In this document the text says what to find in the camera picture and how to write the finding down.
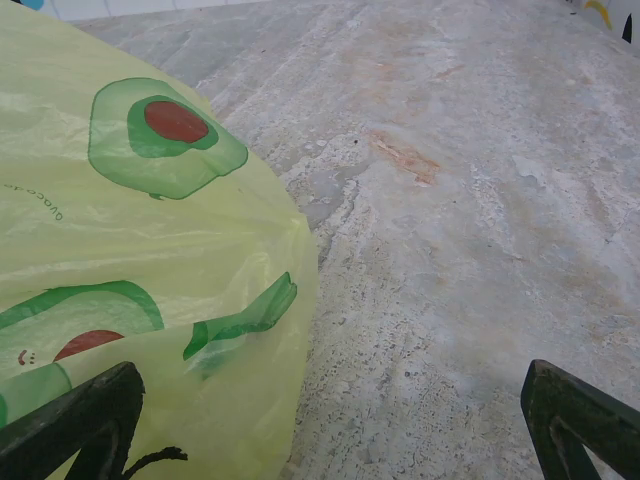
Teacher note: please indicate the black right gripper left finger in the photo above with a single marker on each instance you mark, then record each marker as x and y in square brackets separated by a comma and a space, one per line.
[65, 435]

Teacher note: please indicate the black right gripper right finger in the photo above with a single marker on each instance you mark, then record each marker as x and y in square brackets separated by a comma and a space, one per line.
[565, 415]

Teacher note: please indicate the yellow-green avocado print plastic bag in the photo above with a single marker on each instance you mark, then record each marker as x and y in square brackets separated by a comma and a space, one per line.
[150, 240]

